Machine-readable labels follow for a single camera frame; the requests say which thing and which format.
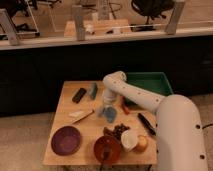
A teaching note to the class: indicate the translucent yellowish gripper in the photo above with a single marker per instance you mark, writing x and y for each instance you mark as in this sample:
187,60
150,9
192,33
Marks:
107,104

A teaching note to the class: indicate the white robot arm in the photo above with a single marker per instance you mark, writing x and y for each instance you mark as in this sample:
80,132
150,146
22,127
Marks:
179,133

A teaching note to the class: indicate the blue cup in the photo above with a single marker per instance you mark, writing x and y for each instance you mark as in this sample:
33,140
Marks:
110,114

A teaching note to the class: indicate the red marker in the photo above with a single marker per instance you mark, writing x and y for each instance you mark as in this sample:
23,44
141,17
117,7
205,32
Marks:
124,107

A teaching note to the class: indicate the bunch of dark grapes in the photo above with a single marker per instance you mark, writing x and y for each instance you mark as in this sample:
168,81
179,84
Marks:
117,131

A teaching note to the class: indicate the black rectangular block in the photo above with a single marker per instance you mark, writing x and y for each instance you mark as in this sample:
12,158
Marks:
79,95

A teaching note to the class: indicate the white mug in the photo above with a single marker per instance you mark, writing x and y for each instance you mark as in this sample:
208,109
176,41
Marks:
129,140

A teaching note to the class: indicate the red-brown bowl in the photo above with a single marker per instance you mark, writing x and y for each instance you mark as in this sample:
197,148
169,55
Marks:
107,150

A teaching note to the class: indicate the wooden table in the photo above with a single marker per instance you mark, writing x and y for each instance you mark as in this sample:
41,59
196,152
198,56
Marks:
91,128

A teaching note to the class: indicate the apple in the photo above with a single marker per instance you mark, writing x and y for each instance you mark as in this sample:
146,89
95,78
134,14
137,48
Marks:
142,144

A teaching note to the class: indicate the green plastic tray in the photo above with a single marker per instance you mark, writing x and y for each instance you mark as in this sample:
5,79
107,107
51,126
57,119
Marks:
156,82

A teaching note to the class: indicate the purple bowl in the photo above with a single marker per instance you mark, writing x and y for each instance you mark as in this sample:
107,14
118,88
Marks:
66,141

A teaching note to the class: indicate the wooden background bench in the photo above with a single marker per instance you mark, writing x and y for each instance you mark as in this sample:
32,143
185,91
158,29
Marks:
99,27

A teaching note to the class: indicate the black office chair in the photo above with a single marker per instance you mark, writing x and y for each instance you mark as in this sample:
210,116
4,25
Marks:
152,9

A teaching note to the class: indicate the wooden handled knife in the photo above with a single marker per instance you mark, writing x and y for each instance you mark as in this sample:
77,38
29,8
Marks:
79,115

